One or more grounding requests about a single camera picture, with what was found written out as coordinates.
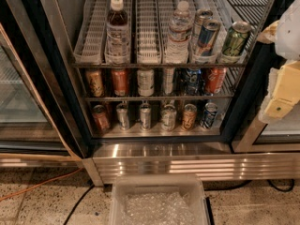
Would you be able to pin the red can bottom shelf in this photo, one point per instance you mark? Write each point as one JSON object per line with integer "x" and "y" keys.
{"x": 101, "y": 117}

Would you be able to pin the clear water bottle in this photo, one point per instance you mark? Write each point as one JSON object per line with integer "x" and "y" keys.
{"x": 179, "y": 34}

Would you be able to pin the green can top shelf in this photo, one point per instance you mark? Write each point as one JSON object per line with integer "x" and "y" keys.
{"x": 235, "y": 42}

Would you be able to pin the dark blue can middle shelf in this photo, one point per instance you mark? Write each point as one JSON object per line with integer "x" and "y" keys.
{"x": 192, "y": 81}

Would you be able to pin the brown tea bottle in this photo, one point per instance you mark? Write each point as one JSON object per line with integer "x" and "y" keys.
{"x": 117, "y": 31}

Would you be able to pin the red orange can middle shelf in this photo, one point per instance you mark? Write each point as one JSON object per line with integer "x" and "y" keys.
{"x": 213, "y": 80}

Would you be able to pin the silver can rear top shelf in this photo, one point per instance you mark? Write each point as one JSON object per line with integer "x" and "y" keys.
{"x": 200, "y": 16}

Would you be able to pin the white can middle shelf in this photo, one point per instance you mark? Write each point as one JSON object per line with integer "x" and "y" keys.
{"x": 145, "y": 78}

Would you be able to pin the silver can middle shelf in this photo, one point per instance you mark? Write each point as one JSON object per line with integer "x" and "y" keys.
{"x": 168, "y": 75}

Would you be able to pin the tan can bottom shelf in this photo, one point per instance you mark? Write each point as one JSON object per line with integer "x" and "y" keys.
{"x": 189, "y": 117}

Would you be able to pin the glass fridge door left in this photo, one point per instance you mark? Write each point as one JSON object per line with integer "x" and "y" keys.
{"x": 28, "y": 135}

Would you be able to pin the blue energy drink can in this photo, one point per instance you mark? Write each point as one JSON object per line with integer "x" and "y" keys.
{"x": 207, "y": 37}

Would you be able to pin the stainless steel fridge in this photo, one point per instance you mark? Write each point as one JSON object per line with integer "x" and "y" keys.
{"x": 237, "y": 147}

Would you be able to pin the blue can bottom shelf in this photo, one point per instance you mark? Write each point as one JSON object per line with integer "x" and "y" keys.
{"x": 209, "y": 115}

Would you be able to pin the white plastic shelf organiser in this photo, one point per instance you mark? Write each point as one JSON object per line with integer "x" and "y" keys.
{"x": 148, "y": 21}

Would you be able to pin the tan can middle shelf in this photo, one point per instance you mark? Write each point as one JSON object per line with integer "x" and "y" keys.
{"x": 95, "y": 84}

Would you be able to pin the white can bottom shelf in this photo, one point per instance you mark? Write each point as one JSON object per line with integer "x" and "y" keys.
{"x": 168, "y": 117}

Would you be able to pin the clear plastic bin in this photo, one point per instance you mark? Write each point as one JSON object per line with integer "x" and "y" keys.
{"x": 156, "y": 183}

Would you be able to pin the silver can shelf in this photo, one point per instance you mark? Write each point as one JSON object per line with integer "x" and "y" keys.
{"x": 200, "y": 16}
{"x": 122, "y": 115}
{"x": 168, "y": 75}
{"x": 145, "y": 116}

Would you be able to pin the bubble wrap sheet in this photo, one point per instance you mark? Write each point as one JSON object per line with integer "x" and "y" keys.
{"x": 157, "y": 209}

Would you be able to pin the silver can bottom shelf centre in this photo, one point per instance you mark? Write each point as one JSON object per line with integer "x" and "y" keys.
{"x": 145, "y": 116}

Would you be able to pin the tan can shelf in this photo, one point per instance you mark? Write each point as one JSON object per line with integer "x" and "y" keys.
{"x": 189, "y": 117}
{"x": 95, "y": 84}

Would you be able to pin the silver can bottom shelf left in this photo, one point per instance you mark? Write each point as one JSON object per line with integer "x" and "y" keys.
{"x": 122, "y": 115}

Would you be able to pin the white can shelf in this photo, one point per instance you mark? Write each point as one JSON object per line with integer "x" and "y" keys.
{"x": 145, "y": 78}
{"x": 168, "y": 117}

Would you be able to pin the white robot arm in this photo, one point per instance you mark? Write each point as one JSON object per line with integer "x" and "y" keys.
{"x": 287, "y": 44}

